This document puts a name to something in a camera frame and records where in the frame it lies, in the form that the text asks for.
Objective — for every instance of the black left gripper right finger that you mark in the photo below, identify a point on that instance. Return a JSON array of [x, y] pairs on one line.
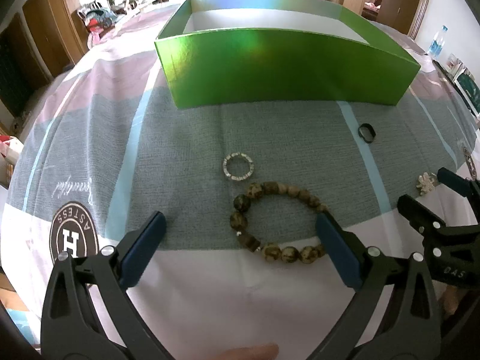
[[346, 251]]

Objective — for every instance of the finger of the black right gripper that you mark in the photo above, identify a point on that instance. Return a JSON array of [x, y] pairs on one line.
[[462, 186], [420, 218]]

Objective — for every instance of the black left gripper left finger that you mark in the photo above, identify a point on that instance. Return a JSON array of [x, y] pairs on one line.
[[137, 248]]

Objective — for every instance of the silver flower brooch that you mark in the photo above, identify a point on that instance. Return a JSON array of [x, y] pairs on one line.
[[426, 183]]

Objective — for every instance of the black ring band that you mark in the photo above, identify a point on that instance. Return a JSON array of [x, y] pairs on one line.
[[367, 133]]

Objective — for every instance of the person's right hand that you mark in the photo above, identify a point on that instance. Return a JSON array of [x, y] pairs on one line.
[[449, 301]]

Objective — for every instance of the person's left hand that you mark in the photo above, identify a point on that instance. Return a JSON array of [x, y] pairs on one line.
[[258, 352]]

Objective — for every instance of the silver metal bangle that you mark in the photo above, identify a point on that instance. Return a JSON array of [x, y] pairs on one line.
[[470, 164]]

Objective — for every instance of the teal and white package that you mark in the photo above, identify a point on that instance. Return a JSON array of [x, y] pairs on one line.
[[468, 88]]

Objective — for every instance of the striped patchwork tablecloth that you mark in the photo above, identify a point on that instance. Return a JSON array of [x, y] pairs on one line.
[[110, 138]]

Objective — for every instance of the clear plastic water bottle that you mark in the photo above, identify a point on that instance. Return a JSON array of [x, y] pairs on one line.
[[438, 42]]

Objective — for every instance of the green cardboard box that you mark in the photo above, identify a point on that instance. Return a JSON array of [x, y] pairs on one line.
[[226, 51]]

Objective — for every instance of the chair with piled clothes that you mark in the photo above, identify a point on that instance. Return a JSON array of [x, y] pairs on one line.
[[97, 20]]

